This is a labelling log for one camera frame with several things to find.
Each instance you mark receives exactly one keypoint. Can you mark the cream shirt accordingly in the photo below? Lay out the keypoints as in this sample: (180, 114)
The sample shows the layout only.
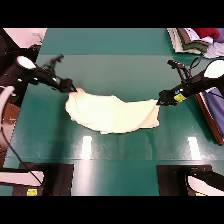
(111, 111)

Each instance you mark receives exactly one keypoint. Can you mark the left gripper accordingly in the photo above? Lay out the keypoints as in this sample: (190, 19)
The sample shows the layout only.
(67, 85)

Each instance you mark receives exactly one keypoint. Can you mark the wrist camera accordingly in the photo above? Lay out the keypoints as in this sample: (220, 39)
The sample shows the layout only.
(54, 61)
(178, 68)

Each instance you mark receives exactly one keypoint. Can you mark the beige garment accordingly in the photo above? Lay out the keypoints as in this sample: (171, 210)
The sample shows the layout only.
(174, 40)

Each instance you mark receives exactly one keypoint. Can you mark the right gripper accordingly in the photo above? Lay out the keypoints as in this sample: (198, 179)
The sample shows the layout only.
(166, 97)

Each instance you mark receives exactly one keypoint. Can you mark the red garment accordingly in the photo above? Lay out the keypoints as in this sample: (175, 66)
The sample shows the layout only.
(207, 32)

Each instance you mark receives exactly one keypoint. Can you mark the lavender garment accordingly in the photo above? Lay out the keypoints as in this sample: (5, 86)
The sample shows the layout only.
(215, 50)

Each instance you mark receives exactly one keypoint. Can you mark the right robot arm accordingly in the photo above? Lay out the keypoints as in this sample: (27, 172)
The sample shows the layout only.
(200, 80)

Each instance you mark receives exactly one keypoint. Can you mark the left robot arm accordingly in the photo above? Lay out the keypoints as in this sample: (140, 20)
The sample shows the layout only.
(23, 71)

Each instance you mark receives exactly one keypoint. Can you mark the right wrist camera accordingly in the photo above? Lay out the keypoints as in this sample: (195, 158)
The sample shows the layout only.
(178, 68)

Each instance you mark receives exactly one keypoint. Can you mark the olive garment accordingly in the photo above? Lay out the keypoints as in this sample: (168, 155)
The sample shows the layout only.
(193, 45)

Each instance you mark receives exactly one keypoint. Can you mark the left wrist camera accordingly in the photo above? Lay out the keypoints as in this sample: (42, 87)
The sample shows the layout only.
(54, 61)

